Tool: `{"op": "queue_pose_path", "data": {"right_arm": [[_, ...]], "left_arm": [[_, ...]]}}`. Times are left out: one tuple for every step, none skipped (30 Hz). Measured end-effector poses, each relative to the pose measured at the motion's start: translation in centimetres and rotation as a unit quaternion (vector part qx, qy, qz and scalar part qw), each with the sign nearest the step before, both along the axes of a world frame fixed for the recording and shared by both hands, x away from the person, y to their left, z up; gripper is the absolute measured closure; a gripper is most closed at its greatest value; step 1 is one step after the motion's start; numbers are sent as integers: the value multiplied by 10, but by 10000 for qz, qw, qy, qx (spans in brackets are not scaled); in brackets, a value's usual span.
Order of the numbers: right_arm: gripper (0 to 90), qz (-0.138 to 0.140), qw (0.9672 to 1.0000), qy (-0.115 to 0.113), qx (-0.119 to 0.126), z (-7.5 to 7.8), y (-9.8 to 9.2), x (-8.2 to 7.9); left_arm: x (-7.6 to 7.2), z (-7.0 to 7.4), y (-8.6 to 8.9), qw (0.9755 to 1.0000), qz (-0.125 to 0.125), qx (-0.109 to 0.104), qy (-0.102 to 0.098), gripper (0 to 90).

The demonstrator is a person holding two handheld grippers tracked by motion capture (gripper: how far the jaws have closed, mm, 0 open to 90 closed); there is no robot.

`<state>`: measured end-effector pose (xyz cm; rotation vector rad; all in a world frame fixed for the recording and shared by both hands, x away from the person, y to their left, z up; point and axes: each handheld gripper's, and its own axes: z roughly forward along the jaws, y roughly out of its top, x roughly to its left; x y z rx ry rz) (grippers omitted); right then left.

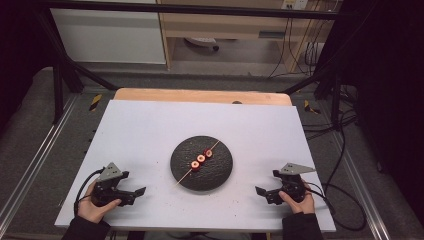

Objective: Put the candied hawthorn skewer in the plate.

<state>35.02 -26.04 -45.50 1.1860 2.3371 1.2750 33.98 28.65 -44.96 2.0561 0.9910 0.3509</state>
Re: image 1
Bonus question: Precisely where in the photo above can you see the thin bamboo skewer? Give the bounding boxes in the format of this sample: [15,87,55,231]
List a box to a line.
[175,139,222,187]

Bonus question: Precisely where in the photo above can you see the light wooden desk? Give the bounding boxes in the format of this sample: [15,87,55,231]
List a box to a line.
[156,0,338,73]

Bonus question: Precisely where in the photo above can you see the light wooden table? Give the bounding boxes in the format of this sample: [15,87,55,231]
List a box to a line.
[113,87,294,107]

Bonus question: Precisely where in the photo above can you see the white power outlet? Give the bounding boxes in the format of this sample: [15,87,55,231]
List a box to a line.
[281,0,310,11]

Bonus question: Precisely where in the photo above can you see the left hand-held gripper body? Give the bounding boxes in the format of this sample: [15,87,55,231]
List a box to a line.
[91,161,137,208]

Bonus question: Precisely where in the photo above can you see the white cabinet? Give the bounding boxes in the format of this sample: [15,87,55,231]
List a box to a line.
[49,0,167,65]

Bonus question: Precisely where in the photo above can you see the black metal frame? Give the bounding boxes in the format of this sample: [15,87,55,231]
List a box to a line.
[32,0,358,131]

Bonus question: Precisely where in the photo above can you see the black round plate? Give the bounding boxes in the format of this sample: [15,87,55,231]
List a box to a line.
[169,135,234,192]

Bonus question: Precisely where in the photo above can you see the thin black wall cables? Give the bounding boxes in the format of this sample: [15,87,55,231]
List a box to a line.
[267,16,334,80]

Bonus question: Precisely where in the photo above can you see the yellow black tape strip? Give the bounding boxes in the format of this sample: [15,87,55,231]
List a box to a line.
[303,99,321,115]
[88,93,103,112]

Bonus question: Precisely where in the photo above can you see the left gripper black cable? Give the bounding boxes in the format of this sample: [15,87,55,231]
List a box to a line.
[73,168,106,217]

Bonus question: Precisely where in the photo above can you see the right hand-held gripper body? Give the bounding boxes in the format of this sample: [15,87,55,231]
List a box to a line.
[265,162,317,205]

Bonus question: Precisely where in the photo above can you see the dark curtain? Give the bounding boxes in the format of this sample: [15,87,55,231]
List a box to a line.
[0,0,55,136]
[338,0,424,229]

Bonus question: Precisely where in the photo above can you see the person's left hand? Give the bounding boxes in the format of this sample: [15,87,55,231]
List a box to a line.
[76,181,123,225]

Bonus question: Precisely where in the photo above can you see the black floor cables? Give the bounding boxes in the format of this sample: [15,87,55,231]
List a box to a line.
[301,84,360,142]

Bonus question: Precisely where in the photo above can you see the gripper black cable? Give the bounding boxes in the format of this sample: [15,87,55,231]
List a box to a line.
[73,168,106,217]
[303,113,368,232]

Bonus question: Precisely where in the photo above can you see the aluminium floor rail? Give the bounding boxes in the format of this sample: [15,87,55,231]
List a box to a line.
[0,94,80,228]
[329,132,392,240]

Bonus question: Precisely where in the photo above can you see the white device with black wheel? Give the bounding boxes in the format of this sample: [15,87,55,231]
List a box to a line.
[183,36,221,52]

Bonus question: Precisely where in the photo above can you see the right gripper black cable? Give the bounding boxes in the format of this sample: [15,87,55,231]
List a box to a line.
[303,113,368,232]

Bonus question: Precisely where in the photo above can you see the person's right hand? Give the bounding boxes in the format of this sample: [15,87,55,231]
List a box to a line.
[277,189,316,215]

